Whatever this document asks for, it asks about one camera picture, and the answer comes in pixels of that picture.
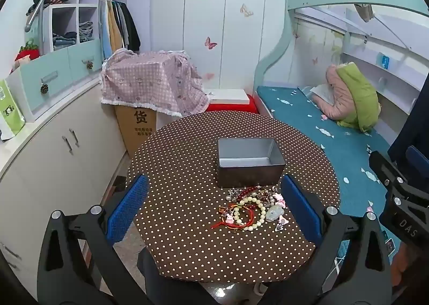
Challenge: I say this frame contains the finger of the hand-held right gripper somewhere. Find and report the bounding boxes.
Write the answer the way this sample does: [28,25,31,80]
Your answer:
[407,146,429,180]
[369,151,429,247]

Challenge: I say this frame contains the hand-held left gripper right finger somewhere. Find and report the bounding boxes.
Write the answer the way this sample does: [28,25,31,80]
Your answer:
[261,174,393,305]

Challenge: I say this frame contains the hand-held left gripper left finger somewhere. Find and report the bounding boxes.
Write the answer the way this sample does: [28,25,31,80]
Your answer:
[38,174,158,305]

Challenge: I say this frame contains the pale green jade pendant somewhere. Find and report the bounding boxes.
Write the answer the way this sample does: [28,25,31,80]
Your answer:
[266,206,284,222]

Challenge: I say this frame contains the cream bead bracelet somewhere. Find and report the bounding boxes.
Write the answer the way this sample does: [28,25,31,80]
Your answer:
[234,196,269,232]

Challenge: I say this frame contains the dark red bead bracelet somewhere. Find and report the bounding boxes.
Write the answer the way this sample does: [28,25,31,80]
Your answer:
[235,186,262,201]

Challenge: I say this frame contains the grey metal tin box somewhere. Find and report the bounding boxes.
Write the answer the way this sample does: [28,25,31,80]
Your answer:
[217,138,286,189]

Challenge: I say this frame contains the red string bracelet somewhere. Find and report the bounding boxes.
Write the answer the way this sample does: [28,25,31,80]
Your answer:
[211,204,257,231]

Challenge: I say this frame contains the person's right hand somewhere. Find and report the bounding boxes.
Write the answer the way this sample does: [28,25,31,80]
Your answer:
[391,245,411,289]

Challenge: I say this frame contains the dark blue cloth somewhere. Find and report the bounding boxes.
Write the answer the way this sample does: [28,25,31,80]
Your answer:
[389,75,429,165]

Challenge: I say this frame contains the brown polka dot tablecloth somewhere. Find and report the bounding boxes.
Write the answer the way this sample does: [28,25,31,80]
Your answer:
[127,111,341,284]

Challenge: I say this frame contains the green quilt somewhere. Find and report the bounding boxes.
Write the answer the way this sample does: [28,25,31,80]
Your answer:
[337,62,382,133]

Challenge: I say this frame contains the cardboard box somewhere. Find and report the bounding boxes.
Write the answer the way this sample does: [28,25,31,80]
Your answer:
[115,104,158,159]

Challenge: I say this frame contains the cream low cabinet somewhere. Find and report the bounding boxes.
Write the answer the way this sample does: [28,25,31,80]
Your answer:
[0,74,132,292]

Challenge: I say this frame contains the pink quilt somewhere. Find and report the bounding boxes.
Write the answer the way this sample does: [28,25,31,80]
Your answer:
[312,64,356,120]

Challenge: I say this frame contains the white pillow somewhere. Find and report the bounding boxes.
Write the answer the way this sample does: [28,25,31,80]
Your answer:
[310,84,336,105]

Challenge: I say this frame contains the red stool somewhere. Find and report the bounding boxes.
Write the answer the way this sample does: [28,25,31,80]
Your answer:
[205,94,259,114]

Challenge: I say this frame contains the pink checked cloth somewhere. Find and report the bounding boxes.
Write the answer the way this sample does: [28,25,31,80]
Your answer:
[101,49,210,117]

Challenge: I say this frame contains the white board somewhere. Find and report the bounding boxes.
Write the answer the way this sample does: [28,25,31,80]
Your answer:
[203,89,249,102]

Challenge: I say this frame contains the green bag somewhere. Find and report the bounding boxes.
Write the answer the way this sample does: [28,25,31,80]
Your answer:
[0,79,26,142]

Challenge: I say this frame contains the grey hanging cloth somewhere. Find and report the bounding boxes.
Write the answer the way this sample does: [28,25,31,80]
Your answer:
[353,4,375,23]

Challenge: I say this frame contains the wide teal drawer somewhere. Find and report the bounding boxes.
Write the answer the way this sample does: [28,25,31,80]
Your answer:
[20,53,72,110]

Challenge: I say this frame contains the narrow teal drawer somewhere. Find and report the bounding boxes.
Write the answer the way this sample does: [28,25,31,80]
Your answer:
[67,38,103,73]

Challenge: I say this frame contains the folded jeans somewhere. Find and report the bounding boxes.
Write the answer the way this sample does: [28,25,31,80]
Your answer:
[53,32,78,51]

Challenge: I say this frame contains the row of hanging clothes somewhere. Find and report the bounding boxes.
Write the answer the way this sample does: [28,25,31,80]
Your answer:
[99,0,141,59]

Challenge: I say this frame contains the red plush item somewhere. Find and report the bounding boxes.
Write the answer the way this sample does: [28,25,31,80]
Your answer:
[13,42,41,63]

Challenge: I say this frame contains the white wardrobe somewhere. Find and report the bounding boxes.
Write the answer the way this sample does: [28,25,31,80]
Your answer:
[150,0,302,91]

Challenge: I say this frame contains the white bedside wall shelf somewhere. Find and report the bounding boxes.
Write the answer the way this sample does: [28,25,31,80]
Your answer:
[295,6,429,115]

